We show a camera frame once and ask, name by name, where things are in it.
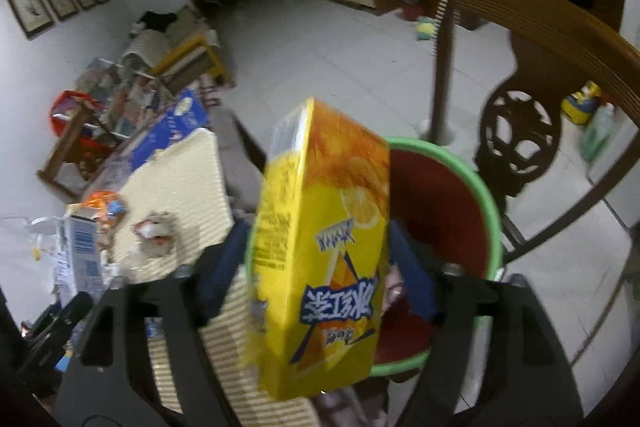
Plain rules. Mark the cluttered shelf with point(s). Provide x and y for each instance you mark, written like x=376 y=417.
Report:
x=125 y=92

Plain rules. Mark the plain wooden chair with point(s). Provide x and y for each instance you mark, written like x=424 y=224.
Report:
x=65 y=167

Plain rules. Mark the wooden floor stand pole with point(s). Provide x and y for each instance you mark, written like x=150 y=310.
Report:
x=442 y=97

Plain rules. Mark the blue flat box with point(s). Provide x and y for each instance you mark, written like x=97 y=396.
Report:
x=170 y=127

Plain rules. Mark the yellow drink carton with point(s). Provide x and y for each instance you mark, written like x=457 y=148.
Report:
x=320 y=232

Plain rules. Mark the small red waste bin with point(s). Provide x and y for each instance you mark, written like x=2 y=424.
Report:
x=411 y=9

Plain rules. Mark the yellow and green floor toy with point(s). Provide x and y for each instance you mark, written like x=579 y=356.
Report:
x=426 y=29

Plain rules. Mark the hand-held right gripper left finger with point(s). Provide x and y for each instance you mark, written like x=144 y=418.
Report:
x=217 y=287

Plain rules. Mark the pile of clothes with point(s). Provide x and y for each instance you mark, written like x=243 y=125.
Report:
x=160 y=24

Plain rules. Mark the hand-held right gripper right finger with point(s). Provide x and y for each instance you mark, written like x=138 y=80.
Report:
x=412 y=277

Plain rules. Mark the red basket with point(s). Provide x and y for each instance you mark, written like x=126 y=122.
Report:
x=70 y=112

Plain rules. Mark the orange snack packet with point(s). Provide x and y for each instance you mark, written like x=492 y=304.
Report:
x=102 y=202

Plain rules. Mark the crumpled printed paper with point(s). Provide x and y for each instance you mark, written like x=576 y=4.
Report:
x=152 y=229

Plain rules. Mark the yellow wooden frame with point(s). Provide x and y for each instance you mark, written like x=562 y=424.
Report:
x=192 y=52

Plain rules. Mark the green bottle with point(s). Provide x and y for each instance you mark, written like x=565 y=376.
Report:
x=597 y=134

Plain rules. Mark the green-rimmed red bin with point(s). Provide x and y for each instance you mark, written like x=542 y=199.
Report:
x=440 y=217

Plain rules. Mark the white plastic bag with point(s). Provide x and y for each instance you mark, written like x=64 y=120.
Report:
x=30 y=242

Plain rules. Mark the carved wooden chair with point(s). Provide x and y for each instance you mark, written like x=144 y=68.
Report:
x=550 y=52

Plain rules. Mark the white and blue milk carton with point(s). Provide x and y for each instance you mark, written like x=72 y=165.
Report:
x=82 y=252

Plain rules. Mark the yellow striped tablecloth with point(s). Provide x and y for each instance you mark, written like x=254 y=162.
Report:
x=190 y=187

